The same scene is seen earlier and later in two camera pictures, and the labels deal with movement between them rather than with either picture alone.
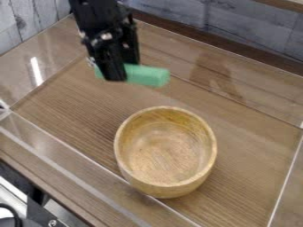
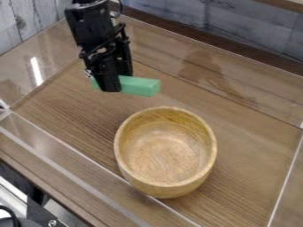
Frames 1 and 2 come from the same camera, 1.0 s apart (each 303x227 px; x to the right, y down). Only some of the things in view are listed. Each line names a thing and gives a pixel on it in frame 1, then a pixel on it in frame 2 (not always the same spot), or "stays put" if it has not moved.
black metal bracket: x=39 y=216 stays put
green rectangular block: x=142 y=74 → x=136 y=85
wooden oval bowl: x=166 y=148 stays put
